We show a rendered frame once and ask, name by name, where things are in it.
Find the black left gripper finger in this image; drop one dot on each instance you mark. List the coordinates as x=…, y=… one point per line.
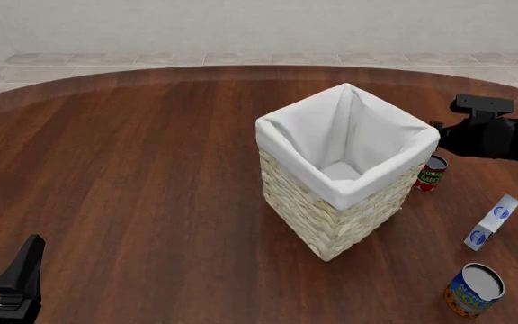
x=23, y=270

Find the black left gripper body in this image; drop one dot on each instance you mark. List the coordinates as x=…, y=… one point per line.
x=11, y=312

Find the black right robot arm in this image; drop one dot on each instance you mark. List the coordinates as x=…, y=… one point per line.
x=493, y=141

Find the woven basket with white liner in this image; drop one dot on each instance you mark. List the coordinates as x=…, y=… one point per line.
x=331, y=222

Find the red tomato sauce can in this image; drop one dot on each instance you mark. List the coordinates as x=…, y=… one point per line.
x=432, y=177

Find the blue and yellow soup can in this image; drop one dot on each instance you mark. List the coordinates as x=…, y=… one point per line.
x=477, y=287

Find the white box with blue logos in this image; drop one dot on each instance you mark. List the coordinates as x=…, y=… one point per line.
x=484, y=233

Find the small flat plate on stalk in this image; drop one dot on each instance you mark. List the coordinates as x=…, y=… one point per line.
x=484, y=103

